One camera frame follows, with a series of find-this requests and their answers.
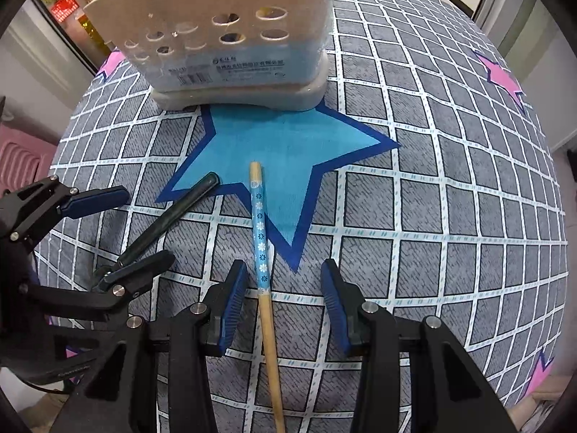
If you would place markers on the pink plastic stool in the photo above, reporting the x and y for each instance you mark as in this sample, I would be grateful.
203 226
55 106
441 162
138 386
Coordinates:
24 159

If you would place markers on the grey checked tablecloth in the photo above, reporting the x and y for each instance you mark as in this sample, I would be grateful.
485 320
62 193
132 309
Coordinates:
464 221

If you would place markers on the dark translucent spoon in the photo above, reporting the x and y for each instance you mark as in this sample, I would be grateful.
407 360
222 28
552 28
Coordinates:
171 215

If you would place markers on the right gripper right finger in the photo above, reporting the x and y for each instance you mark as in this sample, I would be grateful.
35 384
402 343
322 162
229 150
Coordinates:
349 326

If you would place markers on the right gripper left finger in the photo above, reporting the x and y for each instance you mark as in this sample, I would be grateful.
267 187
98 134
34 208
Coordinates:
224 302

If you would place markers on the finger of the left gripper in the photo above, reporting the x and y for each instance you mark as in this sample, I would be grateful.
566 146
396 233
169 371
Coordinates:
95 201
137 278

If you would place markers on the beige utensil holder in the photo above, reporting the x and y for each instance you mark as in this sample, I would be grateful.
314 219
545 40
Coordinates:
198 52

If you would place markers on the red plastic basket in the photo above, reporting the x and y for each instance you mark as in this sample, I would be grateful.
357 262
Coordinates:
62 9

